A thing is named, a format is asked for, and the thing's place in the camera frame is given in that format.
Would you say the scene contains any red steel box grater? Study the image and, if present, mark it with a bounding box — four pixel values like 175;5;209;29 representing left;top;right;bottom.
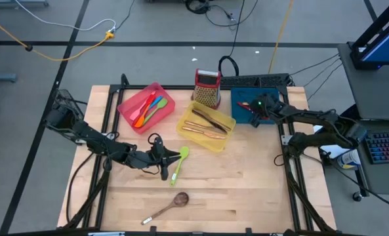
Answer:
191;68;222;110

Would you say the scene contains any backlit computer keyboard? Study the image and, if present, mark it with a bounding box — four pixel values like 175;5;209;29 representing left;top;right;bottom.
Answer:
359;130;389;165

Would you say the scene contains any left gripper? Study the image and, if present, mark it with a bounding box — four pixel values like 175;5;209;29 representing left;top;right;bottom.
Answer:
129;136;182;182

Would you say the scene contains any white floor cable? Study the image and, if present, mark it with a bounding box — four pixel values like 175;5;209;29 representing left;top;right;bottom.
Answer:
14;0;117;33

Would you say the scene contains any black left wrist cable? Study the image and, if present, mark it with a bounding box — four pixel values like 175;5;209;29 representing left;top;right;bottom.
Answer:
147;132;164;149

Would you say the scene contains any yellow hanging cord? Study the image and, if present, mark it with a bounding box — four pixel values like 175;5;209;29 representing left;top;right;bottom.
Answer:
267;0;295;75

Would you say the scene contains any black power cable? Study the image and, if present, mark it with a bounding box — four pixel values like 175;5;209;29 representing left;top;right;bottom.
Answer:
217;0;247;77

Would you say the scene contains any black floor cable bundle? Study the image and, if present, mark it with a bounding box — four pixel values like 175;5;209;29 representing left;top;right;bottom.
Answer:
184;0;247;28

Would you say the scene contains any grey table foot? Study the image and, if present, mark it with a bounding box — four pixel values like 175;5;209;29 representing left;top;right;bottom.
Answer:
0;72;19;83
0;0;50;8

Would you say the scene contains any red silicone spoon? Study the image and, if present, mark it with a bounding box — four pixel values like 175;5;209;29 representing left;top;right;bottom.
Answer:
236;101;270;121

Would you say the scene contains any white blue label bottle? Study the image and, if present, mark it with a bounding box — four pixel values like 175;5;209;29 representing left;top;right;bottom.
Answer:
337;149;361;170

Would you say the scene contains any thin black cable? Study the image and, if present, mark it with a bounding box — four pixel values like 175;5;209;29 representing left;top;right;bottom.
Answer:
289;53;342;76

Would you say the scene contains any orange silicone spatula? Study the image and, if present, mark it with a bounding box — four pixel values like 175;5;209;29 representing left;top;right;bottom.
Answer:
133;104;153;128

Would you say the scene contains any copper table knife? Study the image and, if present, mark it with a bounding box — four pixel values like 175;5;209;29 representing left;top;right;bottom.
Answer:
184;119;215;132
181;126;227;140

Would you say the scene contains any black aluminium table frame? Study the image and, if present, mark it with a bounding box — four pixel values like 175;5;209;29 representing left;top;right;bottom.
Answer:
62;73;338;236

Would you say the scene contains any red silicone spatula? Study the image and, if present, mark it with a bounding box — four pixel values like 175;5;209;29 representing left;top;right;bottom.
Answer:
138;90;157;123

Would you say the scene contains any blue plastic bin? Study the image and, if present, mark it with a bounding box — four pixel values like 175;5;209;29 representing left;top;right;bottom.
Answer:
230;86;283;125

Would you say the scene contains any yellow floor extension cord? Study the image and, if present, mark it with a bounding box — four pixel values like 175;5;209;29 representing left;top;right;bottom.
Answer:
0;10;115;62

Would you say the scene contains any grey computer desk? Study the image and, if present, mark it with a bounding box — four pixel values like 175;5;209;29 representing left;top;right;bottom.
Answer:
347;119;389;197

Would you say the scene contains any black table knife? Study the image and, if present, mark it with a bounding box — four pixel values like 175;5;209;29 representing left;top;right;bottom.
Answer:
192;109;230;134

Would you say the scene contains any grey side table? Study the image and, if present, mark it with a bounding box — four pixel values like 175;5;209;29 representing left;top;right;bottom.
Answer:
337;41;389;121

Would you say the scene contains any pink silicone spatula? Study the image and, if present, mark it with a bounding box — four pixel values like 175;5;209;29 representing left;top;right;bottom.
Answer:
129;97;150;122

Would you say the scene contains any pink translucent plastic bin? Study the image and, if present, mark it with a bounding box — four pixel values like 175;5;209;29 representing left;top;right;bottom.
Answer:
117;81;176;135

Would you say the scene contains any white paper sheet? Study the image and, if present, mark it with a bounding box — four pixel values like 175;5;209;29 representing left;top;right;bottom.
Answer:
313;124;348;159

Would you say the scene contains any silver aluminium bar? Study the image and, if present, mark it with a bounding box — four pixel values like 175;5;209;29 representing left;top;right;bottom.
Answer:
88;231;126;236

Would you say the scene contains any large computer monitor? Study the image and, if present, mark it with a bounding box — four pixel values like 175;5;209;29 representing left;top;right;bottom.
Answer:
349;0;389;71

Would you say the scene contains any wooden spoon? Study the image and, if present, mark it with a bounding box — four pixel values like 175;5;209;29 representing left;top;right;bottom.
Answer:
140;192;190;226

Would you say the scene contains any yellow translucent plastic bin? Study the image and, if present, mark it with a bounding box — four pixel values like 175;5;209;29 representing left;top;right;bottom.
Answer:
176;100;237;154

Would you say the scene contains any green silicone spoon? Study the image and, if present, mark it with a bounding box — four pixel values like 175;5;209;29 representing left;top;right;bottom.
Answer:
170;146;190;187

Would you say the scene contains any black mesh control box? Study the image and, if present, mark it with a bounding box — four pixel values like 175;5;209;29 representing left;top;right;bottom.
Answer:
52;88;85;114

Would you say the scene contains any green silicone spatula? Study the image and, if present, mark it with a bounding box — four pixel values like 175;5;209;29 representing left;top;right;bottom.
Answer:
144;98;169;125

